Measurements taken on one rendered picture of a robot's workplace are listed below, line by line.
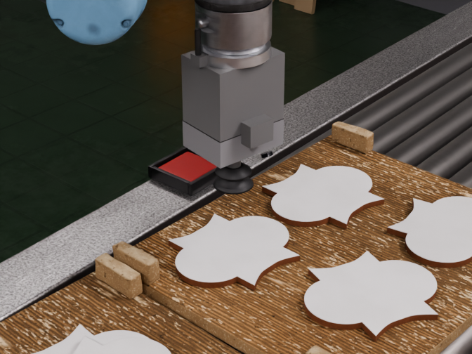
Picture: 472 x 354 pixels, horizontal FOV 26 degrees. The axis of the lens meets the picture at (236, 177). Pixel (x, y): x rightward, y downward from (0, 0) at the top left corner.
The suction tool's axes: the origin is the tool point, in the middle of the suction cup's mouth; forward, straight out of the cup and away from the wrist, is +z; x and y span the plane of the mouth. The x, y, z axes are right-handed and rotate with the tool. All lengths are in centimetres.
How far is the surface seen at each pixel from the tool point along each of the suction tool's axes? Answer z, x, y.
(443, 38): 11, 30, 70
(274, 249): 8.1, -3.3, 3.3
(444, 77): 12, 20, 59
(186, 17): 102, 259, 183
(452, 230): 8.1, -13.0, 21.6
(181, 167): 9.6, 20.3, 7.8
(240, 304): 8.9, -7.8, -5.3
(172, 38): 102, 243, 164
